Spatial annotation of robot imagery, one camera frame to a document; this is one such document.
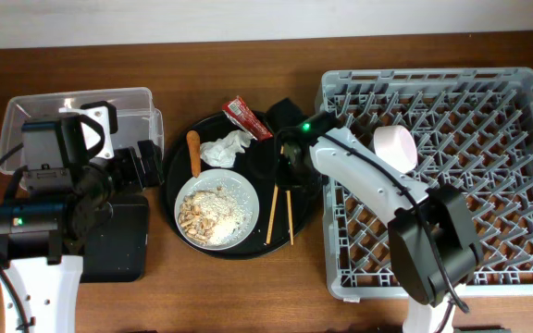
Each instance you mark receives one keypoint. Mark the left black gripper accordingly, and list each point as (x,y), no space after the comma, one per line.
(135,178)

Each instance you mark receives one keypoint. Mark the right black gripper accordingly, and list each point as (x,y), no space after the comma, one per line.
(285,179)

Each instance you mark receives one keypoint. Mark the wooden chopstick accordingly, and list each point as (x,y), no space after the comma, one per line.
(272,213)
(290,216)

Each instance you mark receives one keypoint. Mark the white tissue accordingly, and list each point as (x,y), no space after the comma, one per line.
(222,152)

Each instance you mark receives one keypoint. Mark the pink bowl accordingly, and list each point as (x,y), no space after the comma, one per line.
(395,145)

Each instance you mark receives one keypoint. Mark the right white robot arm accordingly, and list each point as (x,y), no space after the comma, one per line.
(434,246)

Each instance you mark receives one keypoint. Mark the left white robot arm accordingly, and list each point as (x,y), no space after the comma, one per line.
(33,240)

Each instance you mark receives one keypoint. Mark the grey dishwasher rack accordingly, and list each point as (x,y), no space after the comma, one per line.
(473,129)

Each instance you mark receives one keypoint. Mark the clear plastic bin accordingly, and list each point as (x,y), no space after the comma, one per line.
(138,119)

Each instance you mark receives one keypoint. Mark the orange carrot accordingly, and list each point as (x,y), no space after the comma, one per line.
(194,146)

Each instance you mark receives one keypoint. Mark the red snack wrapper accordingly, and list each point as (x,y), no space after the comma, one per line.
(241,115)

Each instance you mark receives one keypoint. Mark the black rectangular tray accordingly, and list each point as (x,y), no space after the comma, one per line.
(113,243)

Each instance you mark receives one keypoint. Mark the white plate with food scraps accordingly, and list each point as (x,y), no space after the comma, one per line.
(216,211)

